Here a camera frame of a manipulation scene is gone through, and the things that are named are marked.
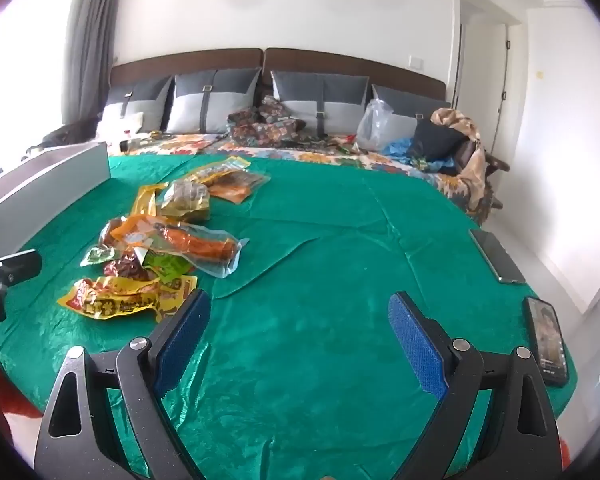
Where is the brown balls snack bag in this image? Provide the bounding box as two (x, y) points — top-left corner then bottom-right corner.
(159, 179), (211, 223)

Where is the orange chicken leg pouch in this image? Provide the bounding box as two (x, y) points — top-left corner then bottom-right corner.
(110, 214), (249, 278)

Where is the yellow peanut snack bag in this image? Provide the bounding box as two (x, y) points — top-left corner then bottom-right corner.
(183, 156), (250, 185)

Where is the red spicy fish bag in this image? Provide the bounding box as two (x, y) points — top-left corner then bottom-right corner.
(104, 252), (156, 282)

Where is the white storage box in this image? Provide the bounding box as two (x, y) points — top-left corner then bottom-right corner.
(0, 142), (110, 257)

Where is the yellow red snack bag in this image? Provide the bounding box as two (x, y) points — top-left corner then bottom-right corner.
(57, 275), (198, 323)

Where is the green snack packet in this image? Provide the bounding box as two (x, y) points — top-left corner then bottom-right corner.
(80, 245), (120, 266)

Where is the black smartphone screen on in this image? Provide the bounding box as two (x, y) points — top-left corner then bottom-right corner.
(524, 297), (569, 387)

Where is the black smartphone screen off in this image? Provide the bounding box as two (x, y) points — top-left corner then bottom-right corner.
(469, 229), (526, 285)

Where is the grey pillow far left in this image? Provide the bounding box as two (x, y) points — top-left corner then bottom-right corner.
(96, 76), (173, 136)

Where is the grey pillow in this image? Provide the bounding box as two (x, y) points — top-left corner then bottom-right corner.
(271, 70), (370, 138)
(96, 76), (173, 136)
(166, 67), (261, 134)
(372, 84), (450, 140)

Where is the green satin tablecloth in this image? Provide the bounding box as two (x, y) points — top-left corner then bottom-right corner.
(0, 152), (579, 480)

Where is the grey curtain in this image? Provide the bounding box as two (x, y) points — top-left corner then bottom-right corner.
(61, 0), (119, 124)

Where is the orange clear snack pouch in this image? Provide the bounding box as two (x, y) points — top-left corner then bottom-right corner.
(208, 170), (271, 205)

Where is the beige patterned blanket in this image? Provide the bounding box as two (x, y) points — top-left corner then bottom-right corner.
(430, 108), (488, 214)

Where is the floral patterned cloth bundle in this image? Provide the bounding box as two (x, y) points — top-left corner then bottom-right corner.
(226, 94), (306, 148)

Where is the black cushion bag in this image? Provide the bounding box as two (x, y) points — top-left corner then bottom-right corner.
(407, 119), (468, 162)

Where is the blue plastic bag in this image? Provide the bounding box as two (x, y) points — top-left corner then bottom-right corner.
(380, 139), (457, 176)

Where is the clear plastic bag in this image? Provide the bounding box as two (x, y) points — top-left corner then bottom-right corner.
(356, 99), (393, 152)

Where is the floral bed sheet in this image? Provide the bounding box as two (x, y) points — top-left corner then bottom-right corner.
(107, 133), (495, 224)

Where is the grey pillow far right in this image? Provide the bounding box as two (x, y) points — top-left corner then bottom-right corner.
(372, 84), (450, 140)

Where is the white door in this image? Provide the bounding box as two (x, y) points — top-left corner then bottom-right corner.
(452, 0), (524, 162)

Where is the wall switch plate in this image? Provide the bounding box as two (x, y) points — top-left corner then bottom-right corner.
(408, 56), (424, 70)

